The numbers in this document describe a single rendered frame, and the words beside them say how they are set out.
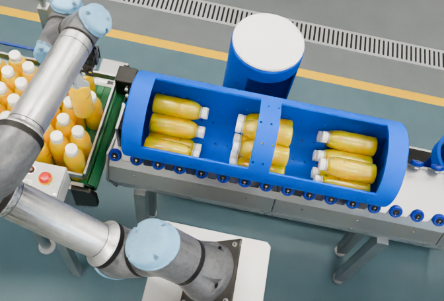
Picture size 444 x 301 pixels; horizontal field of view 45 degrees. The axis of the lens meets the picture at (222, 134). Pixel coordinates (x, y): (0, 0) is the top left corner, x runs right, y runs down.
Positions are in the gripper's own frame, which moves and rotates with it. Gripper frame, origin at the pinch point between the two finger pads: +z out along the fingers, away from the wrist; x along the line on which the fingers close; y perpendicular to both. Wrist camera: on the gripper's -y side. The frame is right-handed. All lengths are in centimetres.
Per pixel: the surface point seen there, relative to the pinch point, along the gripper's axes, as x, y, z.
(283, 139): 1, 65, 11
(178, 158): -10.9, 33.6, 15.8
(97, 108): 5.3, 2.3, 23.5
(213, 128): 10, 42, 29
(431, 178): 11, 123, 34
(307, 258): 4, 100, 127
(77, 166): -16.0, 1.9, 25.5
